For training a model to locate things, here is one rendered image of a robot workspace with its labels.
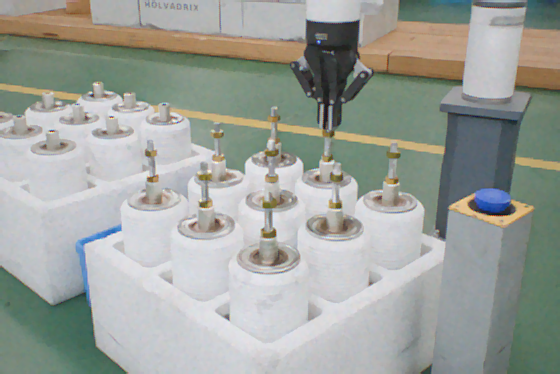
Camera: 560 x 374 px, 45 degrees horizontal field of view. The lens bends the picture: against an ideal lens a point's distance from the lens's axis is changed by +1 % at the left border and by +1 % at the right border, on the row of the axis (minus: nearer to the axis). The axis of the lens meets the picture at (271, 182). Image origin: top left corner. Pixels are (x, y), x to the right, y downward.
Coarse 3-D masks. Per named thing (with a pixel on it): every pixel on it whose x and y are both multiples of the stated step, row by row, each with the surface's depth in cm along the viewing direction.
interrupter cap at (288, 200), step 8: (256, 192) 97; (280, 192) 97; (288, 192) 97; (248, 200) 94; (256, 200) 94; (280, 200) 95; (288, 200) 94; (296, 200) 94; (256, 208) 92; (280, 208) 91; (288, 208) 92
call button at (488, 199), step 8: (480, 192) 77; (488, 192) 77; (496, 192) 77; (504, 192) 77; (480, 200) 76; (488, 200) 75; (496, 200) 75; (504, 200) 75; (480, 208) 77; (488, 208) 76; (496, 208) 76; (504, 208) 76
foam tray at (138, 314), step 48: (96, 240) 99; (432, 240) 99; (96, 288) 99; (144, 288) 88; (384, 288) 86; (432, 288) 94; (96, 336) 103; (144, 336) 91; (192, 336) 82; (240, 336) 77; (288, 336) 77; (336, 336) 80; (384, 336) 88; (432, 336) 98
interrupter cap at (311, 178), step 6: (306, 174) 103; (312, 174) 103; (318, 174) 103; (348, 174) 103; (306, 180) 101; (312, 180) 101; (318, 180) 102; (342, 180) 101; (348, 180) 101; (312, 186) 99; (318, 186) 99; (324, 186) 99; (330, 186) 99; (342, 186) 99
